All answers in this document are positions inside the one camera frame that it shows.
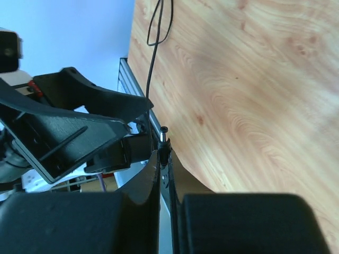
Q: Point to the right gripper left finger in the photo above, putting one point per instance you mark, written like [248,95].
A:
[123,221]

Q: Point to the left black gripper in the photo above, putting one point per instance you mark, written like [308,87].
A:
[56,122]

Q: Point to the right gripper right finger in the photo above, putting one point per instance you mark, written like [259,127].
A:
[207,222]

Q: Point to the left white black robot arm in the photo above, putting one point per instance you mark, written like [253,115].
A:
[10,58]

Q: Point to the aluminium front rail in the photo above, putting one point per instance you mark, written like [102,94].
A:
[127,83]

